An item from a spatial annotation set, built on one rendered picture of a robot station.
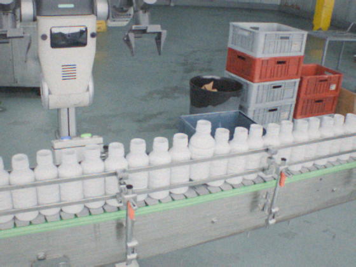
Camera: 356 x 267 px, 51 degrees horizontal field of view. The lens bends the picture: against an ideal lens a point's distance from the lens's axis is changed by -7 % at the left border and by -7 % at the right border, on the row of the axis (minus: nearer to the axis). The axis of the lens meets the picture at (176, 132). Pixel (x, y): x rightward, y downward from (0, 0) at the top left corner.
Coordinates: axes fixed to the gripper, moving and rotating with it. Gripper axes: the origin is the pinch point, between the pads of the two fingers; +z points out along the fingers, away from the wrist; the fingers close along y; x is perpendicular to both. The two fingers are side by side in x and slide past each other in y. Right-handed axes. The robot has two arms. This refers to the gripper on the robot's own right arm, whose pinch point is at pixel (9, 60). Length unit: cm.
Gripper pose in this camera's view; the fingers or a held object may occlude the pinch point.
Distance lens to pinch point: 128.5
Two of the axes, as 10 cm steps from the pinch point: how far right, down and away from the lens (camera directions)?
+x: -2.9, 0.8, 9.5
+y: 9.5, -1.0, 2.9
